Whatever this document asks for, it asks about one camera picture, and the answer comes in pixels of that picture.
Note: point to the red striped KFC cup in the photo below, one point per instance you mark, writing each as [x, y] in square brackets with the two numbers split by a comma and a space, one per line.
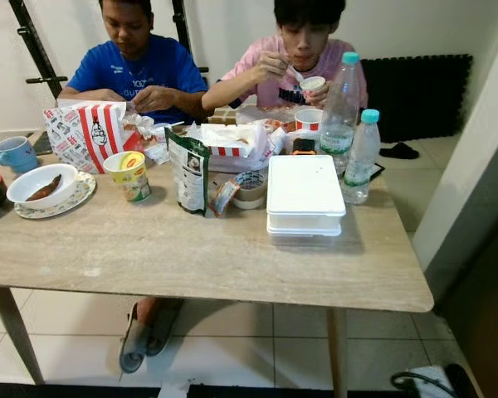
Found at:
[309, 121]

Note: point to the small white dessert cup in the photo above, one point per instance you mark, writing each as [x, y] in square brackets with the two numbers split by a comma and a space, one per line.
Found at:
[313, 84]

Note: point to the round sauce tub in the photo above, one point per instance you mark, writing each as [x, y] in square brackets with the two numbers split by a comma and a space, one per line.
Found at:
[251, 192]

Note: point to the white KFC food box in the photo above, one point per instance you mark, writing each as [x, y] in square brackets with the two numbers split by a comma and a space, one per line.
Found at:
[232, 141]

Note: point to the blue ceramic mug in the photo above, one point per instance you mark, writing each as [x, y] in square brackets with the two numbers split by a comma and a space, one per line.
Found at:
[18, 155]

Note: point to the grey slipper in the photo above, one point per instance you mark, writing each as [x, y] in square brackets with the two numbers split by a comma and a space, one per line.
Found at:
[166, 327]
[133, 348]

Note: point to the person in blue shirt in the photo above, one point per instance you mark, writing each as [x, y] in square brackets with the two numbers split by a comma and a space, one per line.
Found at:
[141, 70]

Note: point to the small teal-capped water bottle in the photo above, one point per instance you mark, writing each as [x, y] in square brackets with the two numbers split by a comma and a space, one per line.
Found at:
[363, 162]

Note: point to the white lidded food container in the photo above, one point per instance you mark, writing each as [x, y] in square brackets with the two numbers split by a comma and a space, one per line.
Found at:
[305, 191]

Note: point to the orange black small device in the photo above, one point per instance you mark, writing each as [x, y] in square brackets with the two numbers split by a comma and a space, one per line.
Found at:
[304, 147]

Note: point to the white plastic spoon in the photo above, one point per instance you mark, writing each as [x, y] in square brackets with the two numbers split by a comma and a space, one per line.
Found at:
[296, 73]

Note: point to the yellow instant noodle cup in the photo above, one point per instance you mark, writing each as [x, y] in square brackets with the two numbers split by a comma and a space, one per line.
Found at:
[131, 176]

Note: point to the small brown snack packet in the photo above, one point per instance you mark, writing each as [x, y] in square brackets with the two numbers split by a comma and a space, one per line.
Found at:
[224, 199]

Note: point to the black smartphone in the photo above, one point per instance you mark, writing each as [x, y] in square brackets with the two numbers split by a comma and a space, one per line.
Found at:
[376, 172]

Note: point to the green snack pouch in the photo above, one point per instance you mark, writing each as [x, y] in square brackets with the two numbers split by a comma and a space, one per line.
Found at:
[187, 178]

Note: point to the patterned round plate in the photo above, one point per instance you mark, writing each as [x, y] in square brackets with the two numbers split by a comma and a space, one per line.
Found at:
[81, 199]

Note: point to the person in pink shirt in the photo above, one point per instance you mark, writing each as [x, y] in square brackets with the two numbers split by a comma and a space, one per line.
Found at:
[270, 62]

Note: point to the red striped KFC paper bag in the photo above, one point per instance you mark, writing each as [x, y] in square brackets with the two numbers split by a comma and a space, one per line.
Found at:
[100, 133]

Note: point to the black sandal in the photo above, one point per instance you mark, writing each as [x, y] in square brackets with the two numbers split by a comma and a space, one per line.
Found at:
[462, 381]

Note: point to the white power strip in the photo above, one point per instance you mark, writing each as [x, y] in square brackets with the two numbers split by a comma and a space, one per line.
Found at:
[432, 383]

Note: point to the large teal-capped water bottle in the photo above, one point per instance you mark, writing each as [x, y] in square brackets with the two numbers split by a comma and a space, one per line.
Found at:
[340, 116]

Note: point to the black foam mat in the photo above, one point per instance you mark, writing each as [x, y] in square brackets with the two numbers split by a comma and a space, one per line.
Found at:
[423, 99]

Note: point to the black slipper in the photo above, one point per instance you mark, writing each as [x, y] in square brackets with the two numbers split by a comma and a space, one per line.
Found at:
[398, 152]

